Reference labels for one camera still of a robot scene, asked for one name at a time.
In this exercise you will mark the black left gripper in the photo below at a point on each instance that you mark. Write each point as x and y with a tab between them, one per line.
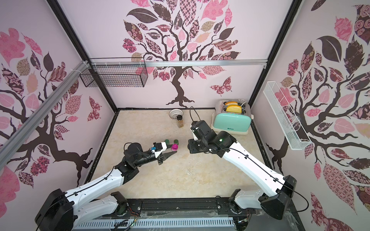
164	157

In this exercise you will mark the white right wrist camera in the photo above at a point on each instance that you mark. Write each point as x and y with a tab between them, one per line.
201	130

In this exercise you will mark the black wire wall basket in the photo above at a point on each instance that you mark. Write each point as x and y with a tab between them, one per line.
114	73

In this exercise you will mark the magenta paint jar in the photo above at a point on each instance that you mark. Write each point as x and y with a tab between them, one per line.
174	147

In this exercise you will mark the aluminium rail back wall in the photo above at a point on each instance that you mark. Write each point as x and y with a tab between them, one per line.
189	63

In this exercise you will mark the aluminium rail left wall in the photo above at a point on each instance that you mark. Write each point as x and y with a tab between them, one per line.
20	136

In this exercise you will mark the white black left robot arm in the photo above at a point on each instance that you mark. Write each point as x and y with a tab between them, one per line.
64	211

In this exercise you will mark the mint green Belinee toaster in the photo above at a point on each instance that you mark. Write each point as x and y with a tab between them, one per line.
232	123

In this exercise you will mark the white slotted cable duct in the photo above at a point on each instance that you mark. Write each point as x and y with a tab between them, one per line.
160	224

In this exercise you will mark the aluminium rail wall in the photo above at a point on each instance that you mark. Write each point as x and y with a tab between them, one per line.
189	63
20	136

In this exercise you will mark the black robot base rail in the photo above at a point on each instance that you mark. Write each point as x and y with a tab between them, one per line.
219	205

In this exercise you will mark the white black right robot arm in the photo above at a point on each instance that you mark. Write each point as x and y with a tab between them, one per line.
276	191

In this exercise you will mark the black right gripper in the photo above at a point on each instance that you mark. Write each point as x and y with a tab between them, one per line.
192	146

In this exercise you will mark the yellow toast slice front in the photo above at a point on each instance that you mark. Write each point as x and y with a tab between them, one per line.
234	109

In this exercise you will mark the white wire wall shelf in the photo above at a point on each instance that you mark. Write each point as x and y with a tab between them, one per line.
280	100

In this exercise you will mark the brown spice jar black lid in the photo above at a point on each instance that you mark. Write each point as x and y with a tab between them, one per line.
180	122

